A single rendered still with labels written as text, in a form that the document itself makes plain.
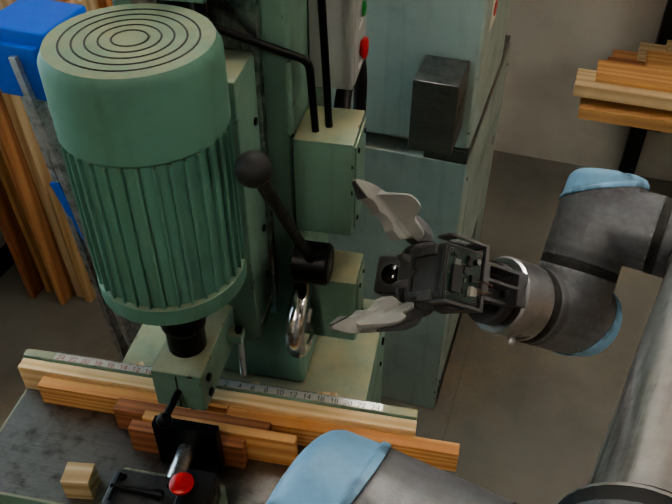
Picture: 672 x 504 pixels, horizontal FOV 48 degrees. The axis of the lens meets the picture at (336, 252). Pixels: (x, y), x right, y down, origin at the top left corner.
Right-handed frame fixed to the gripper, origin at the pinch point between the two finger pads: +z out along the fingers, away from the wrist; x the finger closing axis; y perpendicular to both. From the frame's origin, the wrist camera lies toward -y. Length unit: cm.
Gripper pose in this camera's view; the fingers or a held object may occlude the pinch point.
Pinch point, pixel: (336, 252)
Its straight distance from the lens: 75.6
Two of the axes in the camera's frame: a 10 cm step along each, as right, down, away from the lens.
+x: -1.6, 9.7, -2.1
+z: -8.3, -2.4, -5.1
